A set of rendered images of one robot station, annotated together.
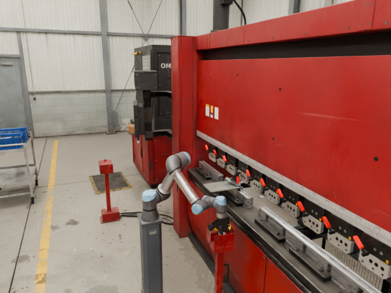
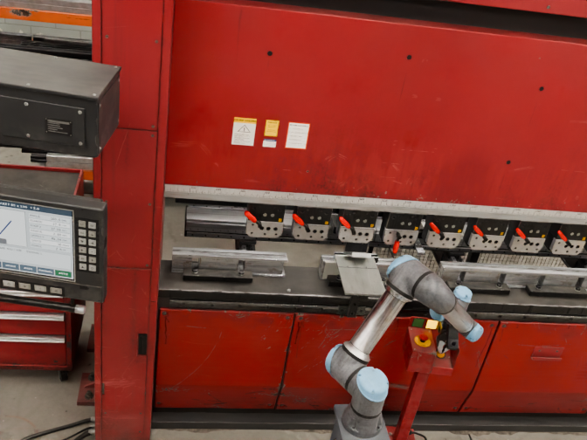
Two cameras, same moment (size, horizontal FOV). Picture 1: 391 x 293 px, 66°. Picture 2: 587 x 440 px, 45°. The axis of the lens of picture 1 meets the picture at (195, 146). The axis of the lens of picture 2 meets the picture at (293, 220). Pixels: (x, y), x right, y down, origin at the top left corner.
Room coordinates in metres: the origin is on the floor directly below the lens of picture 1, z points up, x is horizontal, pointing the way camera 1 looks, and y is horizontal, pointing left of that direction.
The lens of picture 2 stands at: (2.35, 2.26, 2.75)
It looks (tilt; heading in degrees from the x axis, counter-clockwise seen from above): 32 degrees down; 280
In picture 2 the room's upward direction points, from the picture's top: 10 degrees clockwise
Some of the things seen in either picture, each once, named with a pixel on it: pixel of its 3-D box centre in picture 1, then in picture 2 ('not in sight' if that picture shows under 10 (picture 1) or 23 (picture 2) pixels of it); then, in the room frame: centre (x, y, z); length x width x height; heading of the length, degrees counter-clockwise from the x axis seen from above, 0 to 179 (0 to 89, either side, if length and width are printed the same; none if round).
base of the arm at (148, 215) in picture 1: (149, 212); (363, 413); (2.28, 0.38, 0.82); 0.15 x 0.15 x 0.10
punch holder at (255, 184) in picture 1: (260, 179); (443, 227); (2.15, -0.49, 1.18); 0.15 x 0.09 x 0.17; 21
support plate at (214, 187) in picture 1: (220, 186); (360, 275); (2.44, -0.22, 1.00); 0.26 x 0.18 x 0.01; 111
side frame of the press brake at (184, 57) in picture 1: (209, 140); (134, 190); (3.47, -0.16, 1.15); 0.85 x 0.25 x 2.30; 111
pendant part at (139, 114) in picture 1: (139, 118); (37, 237); (3.42, 0.65, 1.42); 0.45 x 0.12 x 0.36; 12
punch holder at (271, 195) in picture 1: (276, 189); (485, 230); (1.96, -0.57, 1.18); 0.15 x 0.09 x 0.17; 21
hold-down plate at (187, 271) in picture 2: (203, 174); (217, 275); (3.03, -0.09, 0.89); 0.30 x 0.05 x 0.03; 21
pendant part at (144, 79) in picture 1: (146, 108); (30, 193); (3.48, 0.57, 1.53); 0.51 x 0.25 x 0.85; 12
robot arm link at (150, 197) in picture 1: (149, 199); (369, 389); (2.29, 0.37, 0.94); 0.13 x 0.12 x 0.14; 142
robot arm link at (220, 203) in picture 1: (220, 204); (459, 300); (2.02, -0.19, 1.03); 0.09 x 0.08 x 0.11; 52
